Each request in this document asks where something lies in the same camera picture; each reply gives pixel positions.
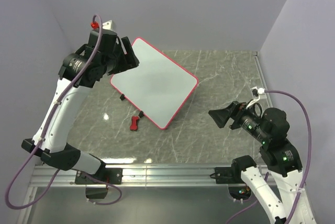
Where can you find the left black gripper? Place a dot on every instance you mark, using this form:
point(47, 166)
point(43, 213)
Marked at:
point(130, 60)

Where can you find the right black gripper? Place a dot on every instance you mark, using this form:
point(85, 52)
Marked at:
point(236, 108)

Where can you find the red framed whiteboard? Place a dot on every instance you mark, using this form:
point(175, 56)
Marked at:
point(158, 87)

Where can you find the red whiteboard eraser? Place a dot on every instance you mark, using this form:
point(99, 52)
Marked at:
point(134, 123)

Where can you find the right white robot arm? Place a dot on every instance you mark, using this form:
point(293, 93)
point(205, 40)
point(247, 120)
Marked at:
point(279, 155)

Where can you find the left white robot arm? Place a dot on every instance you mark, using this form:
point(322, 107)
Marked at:
point(77, 75)

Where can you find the right black board clip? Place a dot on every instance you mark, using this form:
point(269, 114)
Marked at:
point(141, 114)

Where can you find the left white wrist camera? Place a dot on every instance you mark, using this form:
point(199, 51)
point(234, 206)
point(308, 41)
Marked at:
point(108, 25)

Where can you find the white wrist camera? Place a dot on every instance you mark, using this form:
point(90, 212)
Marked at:
point(108, 25)
point(258, 94)

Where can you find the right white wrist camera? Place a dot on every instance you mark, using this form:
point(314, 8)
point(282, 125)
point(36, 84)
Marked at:
point(258, 94)

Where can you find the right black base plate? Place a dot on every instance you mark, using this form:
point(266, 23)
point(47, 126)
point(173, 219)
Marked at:
point(225, 175)

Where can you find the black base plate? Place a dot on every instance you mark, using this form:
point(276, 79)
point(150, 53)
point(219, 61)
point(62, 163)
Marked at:
point(106, 175)
point(225, 175)

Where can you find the aluminium front rail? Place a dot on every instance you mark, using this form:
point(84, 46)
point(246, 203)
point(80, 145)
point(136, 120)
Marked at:
point(136, 175)

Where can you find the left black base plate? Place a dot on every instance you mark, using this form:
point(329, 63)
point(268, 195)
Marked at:
point(106, 175)

